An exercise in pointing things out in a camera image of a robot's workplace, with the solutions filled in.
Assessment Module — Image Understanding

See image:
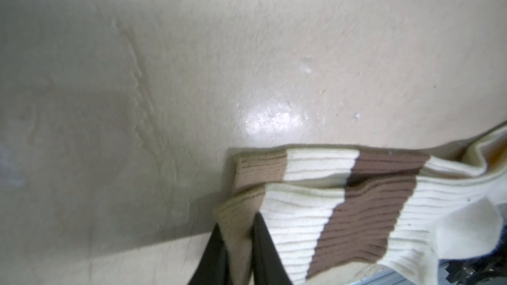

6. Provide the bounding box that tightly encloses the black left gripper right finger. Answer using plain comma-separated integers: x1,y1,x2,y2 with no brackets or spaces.
252,212,292,285

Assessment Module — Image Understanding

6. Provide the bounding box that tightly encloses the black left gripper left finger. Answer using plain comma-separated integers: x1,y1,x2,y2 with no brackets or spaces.
188,224,230,285

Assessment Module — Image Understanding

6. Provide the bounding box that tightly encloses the cream brown striped sock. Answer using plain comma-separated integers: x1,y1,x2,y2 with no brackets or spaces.
215,174,506,284
234,126,506,191

